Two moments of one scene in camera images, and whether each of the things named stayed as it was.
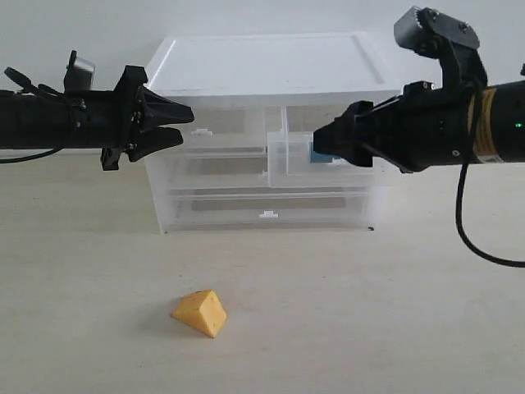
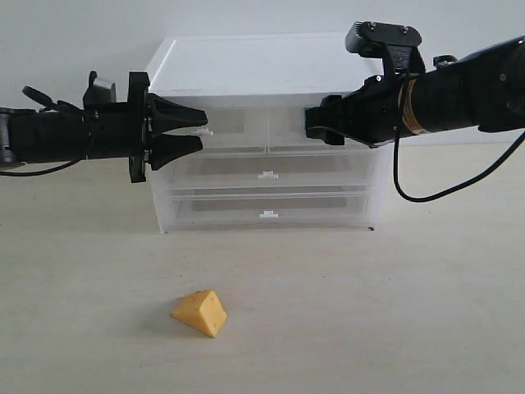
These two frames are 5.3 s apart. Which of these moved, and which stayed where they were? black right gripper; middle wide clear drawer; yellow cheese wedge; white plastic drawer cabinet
Moved: black right gripper
Stayed: white plastic drawer cabinet; yellow cheese wedge; middle wide clear drawer
